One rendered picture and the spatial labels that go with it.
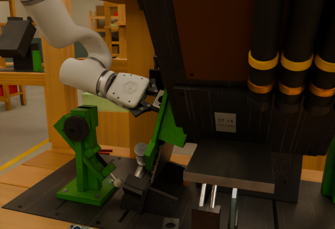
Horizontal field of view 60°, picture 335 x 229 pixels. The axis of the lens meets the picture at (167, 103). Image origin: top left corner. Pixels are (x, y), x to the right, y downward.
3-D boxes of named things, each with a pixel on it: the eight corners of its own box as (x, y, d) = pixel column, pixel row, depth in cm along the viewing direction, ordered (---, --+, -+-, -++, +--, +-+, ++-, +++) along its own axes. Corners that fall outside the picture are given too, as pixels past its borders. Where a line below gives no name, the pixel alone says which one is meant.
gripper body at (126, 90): (98, 92, 80) (135, 105, 78) (115, 64, 85) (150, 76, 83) (104, 105, 87) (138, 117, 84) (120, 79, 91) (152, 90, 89)
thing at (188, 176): (273, 200, 50) (274, 184, 49) (182, 186, 54) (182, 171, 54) (266, 130, 86) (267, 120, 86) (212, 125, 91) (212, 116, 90)
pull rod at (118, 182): (124, 185, 88) (124, 168, 87) (120, 189, 86) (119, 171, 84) (108, 182, 90) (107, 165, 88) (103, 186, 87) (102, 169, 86)
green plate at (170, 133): (176, 167, 74) (199, 89, 68) (146, 156, 75) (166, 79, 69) (186, 150, 84) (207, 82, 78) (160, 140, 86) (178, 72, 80)
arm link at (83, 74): (113, 81, 93) (98, 102, 87) (78, 69, 95) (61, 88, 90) (110, 62, 86) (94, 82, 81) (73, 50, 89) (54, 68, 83)
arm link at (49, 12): (53, -26, 79) (99, 63, 99) (12, 3, 70) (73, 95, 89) (78, -30, 75) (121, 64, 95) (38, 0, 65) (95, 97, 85)
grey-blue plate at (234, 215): (235, 255, 64) (238, 198, 61) (226, 253, 65) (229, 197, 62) (237, 228, 73) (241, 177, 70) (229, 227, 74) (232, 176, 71)
